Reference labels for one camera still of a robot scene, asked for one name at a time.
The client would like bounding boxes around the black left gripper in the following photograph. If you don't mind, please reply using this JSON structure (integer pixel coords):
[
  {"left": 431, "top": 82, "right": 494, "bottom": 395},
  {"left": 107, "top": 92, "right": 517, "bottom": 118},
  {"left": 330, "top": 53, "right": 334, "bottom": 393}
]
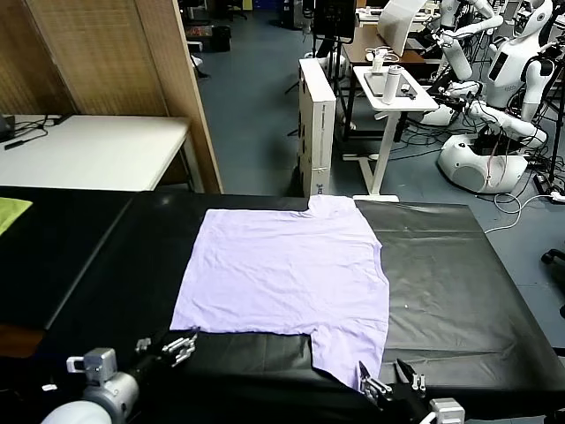
[{"left": 130, "top": 333, "right": 199, "bottom": 390}]

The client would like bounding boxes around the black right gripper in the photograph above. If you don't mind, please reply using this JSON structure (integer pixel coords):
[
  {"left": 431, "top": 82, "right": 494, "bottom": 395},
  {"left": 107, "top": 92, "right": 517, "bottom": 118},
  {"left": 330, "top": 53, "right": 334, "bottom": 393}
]
[{"left": 358, "top": 358, "right": 436, "bottom": 424}]

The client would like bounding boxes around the light purple t-shirt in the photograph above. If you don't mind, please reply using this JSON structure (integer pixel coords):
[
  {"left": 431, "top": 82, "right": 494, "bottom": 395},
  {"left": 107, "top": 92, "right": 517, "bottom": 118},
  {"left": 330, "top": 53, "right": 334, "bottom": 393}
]
[{"left": 169, "top": 194, "right": 391, "bottom": 392}]

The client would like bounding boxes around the glossy black table cover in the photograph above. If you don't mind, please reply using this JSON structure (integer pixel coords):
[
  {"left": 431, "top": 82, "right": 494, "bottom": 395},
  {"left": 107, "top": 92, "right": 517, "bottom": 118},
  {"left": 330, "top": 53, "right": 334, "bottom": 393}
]
[{"left": 43, "top": 190, "right": 562, "bottom": 424}]

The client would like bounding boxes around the matte black table cover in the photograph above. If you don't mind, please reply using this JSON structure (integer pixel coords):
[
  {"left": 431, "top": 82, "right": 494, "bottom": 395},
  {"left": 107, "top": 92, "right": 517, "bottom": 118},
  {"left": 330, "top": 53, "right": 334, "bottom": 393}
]
[{"left": 0, "top": 185, "right": 136, "bottom": 331}]

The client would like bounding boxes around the black chair caster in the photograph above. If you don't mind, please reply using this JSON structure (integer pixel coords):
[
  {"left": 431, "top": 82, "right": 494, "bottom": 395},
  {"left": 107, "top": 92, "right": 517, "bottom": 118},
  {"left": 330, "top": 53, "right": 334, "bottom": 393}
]
[{"left": 540, "top": 248, "right": 565, "bottom": 284}]

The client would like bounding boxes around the white rectangular table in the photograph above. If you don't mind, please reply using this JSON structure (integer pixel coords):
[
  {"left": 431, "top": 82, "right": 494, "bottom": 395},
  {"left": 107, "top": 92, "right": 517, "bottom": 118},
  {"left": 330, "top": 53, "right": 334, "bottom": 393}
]
[{"left": 0, "top": 114, "right": 205, "bottom": 193}]

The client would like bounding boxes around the green cloth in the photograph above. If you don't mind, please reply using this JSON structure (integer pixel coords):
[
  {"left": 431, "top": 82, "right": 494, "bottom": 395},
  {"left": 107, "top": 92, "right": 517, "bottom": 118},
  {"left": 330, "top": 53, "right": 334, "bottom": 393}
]
[{"left": 0, "top": 197, "right": 34, "bottom": 237}]

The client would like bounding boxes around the tall white cardboard box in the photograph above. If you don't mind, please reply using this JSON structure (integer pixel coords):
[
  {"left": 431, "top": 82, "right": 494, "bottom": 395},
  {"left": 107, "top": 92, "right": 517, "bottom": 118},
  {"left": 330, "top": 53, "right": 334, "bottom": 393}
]
[{"left": 298, "top": 57, "right": 337, "bottom": 199}]

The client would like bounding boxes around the white adjustable side table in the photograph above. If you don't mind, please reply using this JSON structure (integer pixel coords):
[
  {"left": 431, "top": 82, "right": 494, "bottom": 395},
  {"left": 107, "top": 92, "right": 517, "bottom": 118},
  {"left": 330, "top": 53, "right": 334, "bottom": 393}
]
[{"left": 343, "top": 64, "right": 441, "bottom": 202}]

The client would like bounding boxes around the black box device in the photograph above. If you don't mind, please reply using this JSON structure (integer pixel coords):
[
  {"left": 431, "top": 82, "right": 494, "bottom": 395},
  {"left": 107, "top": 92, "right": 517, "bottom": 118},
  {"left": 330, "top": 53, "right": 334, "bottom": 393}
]
[{"left": 0, "top": 114, "right": 17, "bottom": 143}]

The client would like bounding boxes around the white bottle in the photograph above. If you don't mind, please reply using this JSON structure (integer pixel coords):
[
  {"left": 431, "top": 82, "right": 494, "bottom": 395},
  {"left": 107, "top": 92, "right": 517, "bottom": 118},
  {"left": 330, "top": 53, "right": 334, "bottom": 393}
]
[{"left": 381, "top": 64, "right": 403, "bottom": 105}]

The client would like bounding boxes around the gray tablet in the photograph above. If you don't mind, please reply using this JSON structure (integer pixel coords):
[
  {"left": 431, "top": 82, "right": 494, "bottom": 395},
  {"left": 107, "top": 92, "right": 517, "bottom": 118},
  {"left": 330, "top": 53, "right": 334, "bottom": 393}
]
[{"left": 364, "top": 71, "right": 389, "bottom": 97}]

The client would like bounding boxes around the wooden folding screen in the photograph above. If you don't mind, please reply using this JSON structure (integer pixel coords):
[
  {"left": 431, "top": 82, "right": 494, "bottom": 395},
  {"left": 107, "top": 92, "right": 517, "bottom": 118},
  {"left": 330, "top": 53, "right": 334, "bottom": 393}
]
[{"left": 0, "top": 0, "right": 224, "bottom": 194}]

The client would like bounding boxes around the black bin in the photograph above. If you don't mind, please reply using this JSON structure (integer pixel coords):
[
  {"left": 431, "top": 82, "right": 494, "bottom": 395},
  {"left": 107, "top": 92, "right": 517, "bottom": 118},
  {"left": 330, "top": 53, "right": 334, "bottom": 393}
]
[{"left": 211, "top": 25, "right": 232, "bottom": 52}]

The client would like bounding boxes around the small white stand device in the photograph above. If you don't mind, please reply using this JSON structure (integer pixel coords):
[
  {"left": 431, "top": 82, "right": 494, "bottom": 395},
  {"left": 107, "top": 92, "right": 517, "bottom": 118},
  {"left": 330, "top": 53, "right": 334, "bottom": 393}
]
[{"left": 365, "top": 46, "right": 397, "bottom": 72}]

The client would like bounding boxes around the white humanoid robot with base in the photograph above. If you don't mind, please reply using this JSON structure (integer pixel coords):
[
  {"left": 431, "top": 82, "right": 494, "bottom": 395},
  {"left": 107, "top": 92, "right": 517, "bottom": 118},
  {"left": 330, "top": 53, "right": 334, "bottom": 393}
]
[{"left": 436, "top": 0, "right": 558, "bottom": 195}]

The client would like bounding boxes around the brown desk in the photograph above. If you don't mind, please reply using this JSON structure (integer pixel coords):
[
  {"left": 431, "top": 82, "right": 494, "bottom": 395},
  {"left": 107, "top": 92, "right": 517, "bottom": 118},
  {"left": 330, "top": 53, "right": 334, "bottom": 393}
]
[{"left": 342, "top": 24, "right": 442, "bottom": 89}]

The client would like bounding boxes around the white curved panel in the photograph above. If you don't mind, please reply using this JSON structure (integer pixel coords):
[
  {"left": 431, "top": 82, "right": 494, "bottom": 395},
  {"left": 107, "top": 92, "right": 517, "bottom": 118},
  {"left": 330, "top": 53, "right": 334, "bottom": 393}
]
[{"left": 377, "top": 0, "right": 427, "bottom": 57}]

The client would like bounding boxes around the black screen on stand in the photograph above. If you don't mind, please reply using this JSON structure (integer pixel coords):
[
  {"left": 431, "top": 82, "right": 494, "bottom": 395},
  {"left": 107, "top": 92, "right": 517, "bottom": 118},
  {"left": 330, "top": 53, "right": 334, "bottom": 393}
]
[{"left": 308, "top": 0, "right": 358, "bottom": 61}]

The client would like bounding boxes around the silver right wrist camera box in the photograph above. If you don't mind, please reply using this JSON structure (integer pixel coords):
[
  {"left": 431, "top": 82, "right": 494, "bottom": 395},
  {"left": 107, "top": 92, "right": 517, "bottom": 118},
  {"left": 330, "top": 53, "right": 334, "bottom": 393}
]
[{"left": 427, "top": 397, "right": 466, "bottom": 424}]

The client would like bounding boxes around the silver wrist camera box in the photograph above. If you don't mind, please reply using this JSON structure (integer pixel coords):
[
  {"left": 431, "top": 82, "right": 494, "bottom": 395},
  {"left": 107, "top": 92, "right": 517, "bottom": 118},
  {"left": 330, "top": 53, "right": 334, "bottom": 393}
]
[
  {"left": 427, "top": 397, "right": 466, "bottom": 424},
  {"left": 65, "top": 347, "right": 119, "bottom": 386}
]

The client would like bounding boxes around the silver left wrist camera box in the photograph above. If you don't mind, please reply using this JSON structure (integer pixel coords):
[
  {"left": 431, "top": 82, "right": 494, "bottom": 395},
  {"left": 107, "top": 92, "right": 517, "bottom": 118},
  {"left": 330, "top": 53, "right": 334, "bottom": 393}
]
[{"left": 65, "top": 347, "right": 119, "bottom": 386}]

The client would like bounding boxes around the white floor cable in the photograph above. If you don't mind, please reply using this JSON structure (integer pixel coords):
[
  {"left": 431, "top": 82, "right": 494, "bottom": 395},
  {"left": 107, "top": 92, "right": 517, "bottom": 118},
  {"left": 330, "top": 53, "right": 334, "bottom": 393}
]
[{"left": 485, "top": 192, "right": 557, "bottom": 234}]

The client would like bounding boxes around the black cable with adapter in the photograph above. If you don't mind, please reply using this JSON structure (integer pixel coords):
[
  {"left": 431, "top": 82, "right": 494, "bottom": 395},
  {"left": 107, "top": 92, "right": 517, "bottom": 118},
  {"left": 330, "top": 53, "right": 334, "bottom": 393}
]
[{"left": 12, "top": 113, "right": 67, "bottom": 133}]

